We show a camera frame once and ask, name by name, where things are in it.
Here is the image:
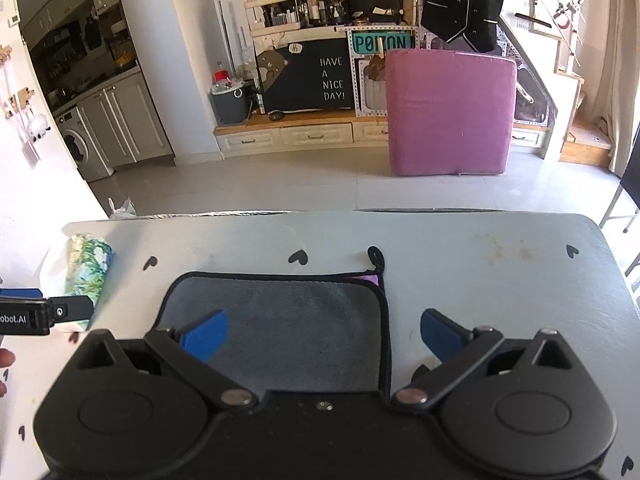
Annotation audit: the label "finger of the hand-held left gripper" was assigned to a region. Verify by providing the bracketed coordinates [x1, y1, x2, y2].
[49, 295, 95, 322]
[0, 287, 44, 302]

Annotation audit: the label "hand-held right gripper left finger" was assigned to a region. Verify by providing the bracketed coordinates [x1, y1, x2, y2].
[74, 308, 259, 411]

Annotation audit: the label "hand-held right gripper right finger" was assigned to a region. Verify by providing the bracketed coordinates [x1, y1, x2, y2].
[391, 308, 576, 411]

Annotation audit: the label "grey towel with black edge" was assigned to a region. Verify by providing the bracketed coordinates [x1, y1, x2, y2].
[159, 245, 391, 397]

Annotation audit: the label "person's left hand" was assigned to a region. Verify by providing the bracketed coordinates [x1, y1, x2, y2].
[0, 349, 16, 396]

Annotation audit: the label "floral tissue pack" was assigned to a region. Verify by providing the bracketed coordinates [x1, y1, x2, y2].
[64, 233, 115, 331]

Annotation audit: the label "clear plastic bag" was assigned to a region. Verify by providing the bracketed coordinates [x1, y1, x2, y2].
[108, 197, 137, 219]

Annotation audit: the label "silver washing machine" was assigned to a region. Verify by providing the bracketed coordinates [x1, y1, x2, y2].
[53, 105, 114, 183]

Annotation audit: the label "white sheep toy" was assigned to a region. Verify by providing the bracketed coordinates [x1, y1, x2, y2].
[27, 113, 52, 141]

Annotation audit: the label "cream kitchen base cabinets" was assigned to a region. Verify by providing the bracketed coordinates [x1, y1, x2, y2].
[75, 71, 175, 170]

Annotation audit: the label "pink upright cushion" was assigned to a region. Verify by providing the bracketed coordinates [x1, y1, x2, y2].
[386, 48, 519, 177]

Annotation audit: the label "low wooden drawer cabinet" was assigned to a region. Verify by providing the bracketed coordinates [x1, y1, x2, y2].
[213, 110, 547, 159]

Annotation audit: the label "grey waste bin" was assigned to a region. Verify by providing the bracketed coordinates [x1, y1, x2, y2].
[209, 82, 252, 125]

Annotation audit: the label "black chair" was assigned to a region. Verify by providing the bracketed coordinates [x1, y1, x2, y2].
[599, 157, 640, 235]

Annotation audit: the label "white perforated panel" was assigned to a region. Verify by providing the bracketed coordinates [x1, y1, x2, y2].
[352, 54, 391, 117]

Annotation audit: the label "wooden staircase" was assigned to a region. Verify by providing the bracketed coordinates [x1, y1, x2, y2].
[500, 0, 617, 167]

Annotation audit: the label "teal sign plate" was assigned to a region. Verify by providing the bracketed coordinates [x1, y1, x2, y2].
[349, 30, 417, 57]

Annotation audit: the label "black vest with white piping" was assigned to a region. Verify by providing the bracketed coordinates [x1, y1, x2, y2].
[420, 0, 505, 54]

